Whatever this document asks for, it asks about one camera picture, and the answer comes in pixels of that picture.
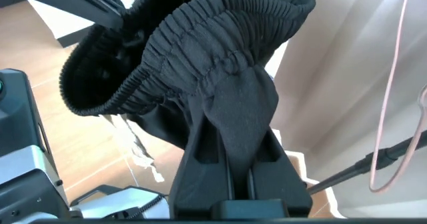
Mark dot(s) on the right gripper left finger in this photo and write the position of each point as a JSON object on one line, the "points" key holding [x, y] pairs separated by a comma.
{"points": [[193, 190]]}

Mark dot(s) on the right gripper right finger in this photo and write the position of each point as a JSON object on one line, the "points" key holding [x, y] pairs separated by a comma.
{"points": [[283, 184]]}

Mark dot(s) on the black knitted garment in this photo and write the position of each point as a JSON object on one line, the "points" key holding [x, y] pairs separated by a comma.
{"points": [[207, 50]]}

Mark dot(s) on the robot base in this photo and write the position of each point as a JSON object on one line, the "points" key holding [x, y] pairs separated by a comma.
{"points": [[26, 170]]}

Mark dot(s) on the black clothes rack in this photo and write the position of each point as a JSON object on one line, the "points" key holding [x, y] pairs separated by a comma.
{"points": [[367, 162]]}

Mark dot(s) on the pink clothes hanger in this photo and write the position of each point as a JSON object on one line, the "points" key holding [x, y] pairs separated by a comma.
{"points": [[387, 97]]}

